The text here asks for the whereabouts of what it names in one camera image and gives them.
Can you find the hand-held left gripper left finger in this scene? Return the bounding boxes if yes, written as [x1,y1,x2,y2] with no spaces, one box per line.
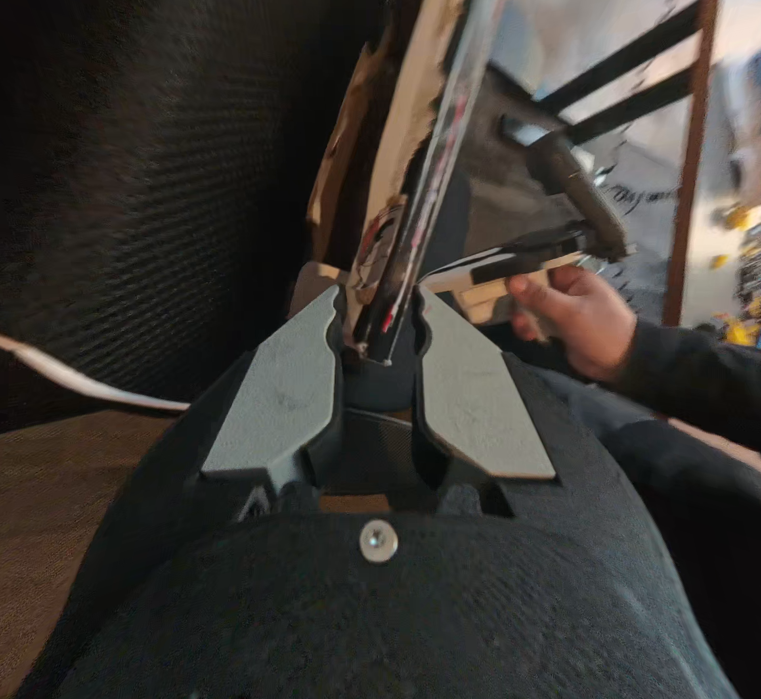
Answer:
[200,284,347,490]

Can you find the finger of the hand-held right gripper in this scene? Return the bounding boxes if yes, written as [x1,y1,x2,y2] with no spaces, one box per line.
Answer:
[416,238,589,325]

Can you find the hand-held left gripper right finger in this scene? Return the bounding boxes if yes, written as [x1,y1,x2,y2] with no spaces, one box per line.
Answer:
[413,285,558,483]

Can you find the person's right forearm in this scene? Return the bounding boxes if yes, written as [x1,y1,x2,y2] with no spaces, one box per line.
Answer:
[612,318,761,453]

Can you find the person's right hand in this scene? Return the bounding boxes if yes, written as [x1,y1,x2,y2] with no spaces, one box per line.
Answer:
[507,264,638,383]

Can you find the person's dark trousers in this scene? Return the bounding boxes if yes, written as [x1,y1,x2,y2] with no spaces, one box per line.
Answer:
[505,348,761,699]

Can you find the scattered toy brick parts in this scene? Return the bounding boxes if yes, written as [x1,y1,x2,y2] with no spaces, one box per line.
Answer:
[707,199,761,349]

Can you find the black mesh office chair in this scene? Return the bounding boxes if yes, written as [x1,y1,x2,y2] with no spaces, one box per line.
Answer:
[0,0,369,417]

